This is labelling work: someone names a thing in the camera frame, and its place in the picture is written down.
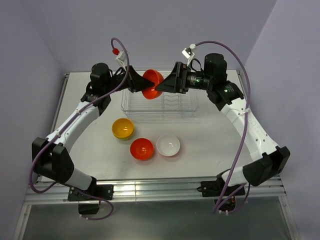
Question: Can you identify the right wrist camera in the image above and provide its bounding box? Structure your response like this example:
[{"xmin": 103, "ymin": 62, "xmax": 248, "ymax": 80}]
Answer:
[{"xmin": 181, "ymin": 43, "xmax": 197, "ymax": 67}]

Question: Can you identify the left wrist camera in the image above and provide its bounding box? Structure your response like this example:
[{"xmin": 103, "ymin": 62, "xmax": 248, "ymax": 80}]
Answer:
[{"xmin": 112, "ymin": 48, "xmax": 129, "ymax": 71}]

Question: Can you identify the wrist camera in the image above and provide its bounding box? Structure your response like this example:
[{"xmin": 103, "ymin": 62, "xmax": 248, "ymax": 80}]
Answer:
[
  {"xmin": 112, "ymin": 48, "xmax": 129, "ymax": 71},
  {"xmin": 181, "ymin": 43, "xmax": 197, "ymax": 67}
]

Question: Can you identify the orange bowl carried to rack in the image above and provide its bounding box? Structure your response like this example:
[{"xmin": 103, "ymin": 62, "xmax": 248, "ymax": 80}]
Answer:
[{"xmin": 141, "ymin": 69, "xmax": 164, "ymax": 100}]

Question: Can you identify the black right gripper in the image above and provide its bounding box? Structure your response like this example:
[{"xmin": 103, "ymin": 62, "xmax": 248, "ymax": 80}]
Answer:
[{"xmin": 154, "ymin": 61, "xmax": 213, "ymax": 94}]

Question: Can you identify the orange bowl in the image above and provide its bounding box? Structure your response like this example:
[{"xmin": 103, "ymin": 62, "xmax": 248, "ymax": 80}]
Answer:
[{"xmin": 130, "ymin": 138, "xmax": 154, "ymax": 161}]

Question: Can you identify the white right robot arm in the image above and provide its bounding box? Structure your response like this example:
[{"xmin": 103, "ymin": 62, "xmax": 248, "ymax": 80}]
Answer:
[{"xmin": 155, "ymin": 53, "xmax": 291, "ymax": 195}]

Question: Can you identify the white bowl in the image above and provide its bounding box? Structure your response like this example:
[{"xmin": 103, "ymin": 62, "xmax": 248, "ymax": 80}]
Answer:
[{"xmin": 156, "ymin": 134, "xmax": 181, "ymax": 157}]

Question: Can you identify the aluminium table edge rail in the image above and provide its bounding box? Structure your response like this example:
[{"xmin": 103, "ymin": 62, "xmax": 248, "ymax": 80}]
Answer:
[{"xmin": 23, "ymin": 176, "xmax": 287, "ymax": 205}]

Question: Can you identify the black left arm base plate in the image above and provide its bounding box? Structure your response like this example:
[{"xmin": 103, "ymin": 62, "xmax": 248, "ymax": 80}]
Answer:
[{"xmin": 67, "ymin": 184, "xmax": 114, "ymax": 202}]

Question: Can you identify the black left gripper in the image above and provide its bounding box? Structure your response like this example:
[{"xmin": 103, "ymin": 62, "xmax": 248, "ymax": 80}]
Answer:
[{"xmin": 104, "ymin": 65, "xmax": 155, "ymax": 95}]

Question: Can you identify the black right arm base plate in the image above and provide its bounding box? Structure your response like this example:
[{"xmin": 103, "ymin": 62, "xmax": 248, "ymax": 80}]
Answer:
[{"xmin": 196, "ymin": 180, "xmax": 245, "ymax": 197}]

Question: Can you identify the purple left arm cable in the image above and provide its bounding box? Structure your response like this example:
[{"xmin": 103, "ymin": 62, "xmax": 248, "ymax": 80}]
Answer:
[{"xmin": 28, "ymin": 37, "xmax": 131, "ymax": 221}]

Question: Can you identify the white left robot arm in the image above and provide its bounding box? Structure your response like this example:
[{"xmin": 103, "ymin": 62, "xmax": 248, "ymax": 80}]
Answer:
[{"xmin": 31, "ymin": 63, "xmax": 155, "ymax": 200}]

